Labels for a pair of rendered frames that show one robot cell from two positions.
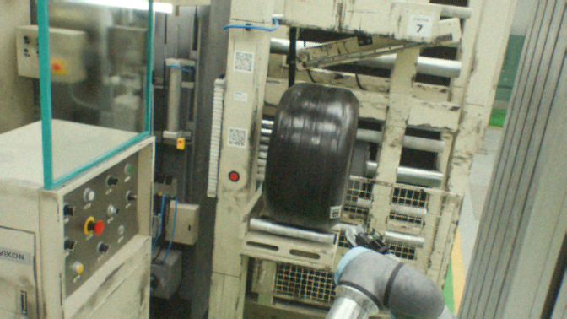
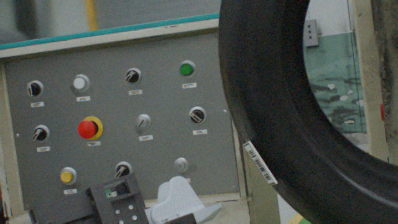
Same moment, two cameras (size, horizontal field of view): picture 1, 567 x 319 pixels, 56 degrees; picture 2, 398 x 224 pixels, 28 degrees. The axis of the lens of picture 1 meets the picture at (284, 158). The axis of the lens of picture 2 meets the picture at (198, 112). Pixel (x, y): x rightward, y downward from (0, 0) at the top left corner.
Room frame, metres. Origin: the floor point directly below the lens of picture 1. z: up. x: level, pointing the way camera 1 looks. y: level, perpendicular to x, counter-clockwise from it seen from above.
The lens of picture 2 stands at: (1.74, -1.15, 1.17)
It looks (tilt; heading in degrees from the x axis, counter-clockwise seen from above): 3 degrees down; 95
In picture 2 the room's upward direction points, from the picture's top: 7 degrees counter-clockwise
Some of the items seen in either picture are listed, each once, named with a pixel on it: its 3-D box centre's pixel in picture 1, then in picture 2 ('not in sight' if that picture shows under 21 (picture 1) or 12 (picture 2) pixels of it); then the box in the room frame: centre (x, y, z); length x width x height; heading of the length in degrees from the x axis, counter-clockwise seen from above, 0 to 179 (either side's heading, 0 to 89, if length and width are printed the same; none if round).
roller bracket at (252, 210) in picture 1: (254, 208); not in sight; (2.01, 0.10, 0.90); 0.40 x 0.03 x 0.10; 171
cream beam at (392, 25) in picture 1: (361, 15); not in sight; (2.26, -0.24, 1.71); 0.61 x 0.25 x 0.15; 81
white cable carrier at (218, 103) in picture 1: (218, 138); not in sight; (1.99, 0.27, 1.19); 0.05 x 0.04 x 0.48; 171
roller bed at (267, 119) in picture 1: (267, 148); not in sight; (2.39, 0.08, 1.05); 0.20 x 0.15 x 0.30; 81
